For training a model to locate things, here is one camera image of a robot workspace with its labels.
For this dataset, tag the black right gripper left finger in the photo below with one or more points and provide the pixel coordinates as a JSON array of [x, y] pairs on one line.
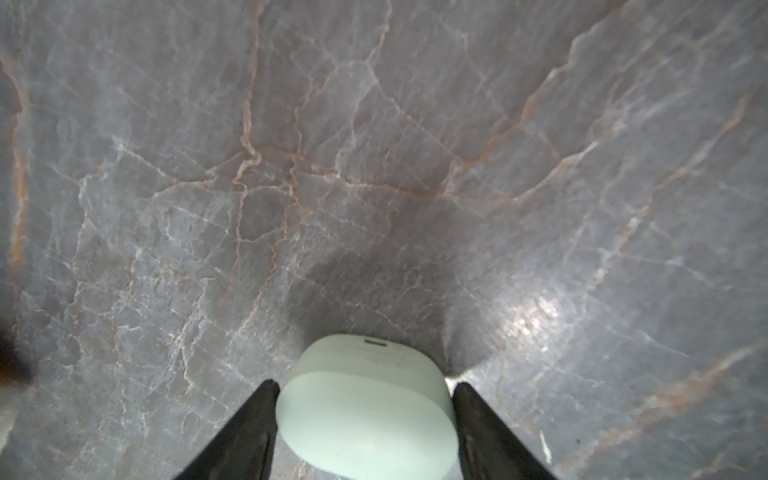
[[244, 448]]

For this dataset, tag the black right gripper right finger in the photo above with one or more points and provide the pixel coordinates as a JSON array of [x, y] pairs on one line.
[[488, 449]]

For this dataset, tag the mint green earbud charging case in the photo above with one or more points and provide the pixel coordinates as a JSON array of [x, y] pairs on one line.
[[364, 408]]

